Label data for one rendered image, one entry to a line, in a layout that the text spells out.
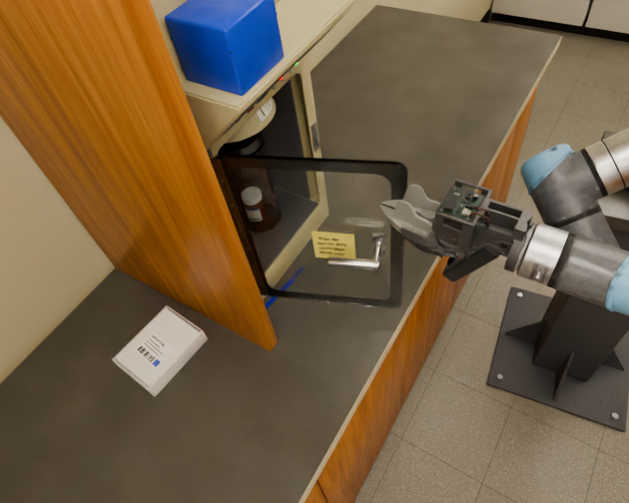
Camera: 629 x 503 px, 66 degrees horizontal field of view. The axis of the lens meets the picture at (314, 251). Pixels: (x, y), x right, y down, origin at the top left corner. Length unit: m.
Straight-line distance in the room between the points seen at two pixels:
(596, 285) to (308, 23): 0.54
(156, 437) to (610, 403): 1.63
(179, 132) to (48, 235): 0.66
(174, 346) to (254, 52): 0.65
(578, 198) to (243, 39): 0.50
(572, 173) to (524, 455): 1.39
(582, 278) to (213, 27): 0.53
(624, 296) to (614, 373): 1.54
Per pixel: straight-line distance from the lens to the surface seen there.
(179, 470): 1.02
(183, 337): 1.08
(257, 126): 0.92
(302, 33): 0.78
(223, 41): 0.63
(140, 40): 0.56
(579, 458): 2.05
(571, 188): 0.77
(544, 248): 0.67
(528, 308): 2.24
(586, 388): 2.14
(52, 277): 1.27
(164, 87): 0.58
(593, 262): 0.67
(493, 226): 0.68
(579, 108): 3.31
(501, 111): 1.58
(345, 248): 0.87
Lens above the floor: 1.87
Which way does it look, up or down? 52 degrees down
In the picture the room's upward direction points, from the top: 11 degrees counter-clockwise
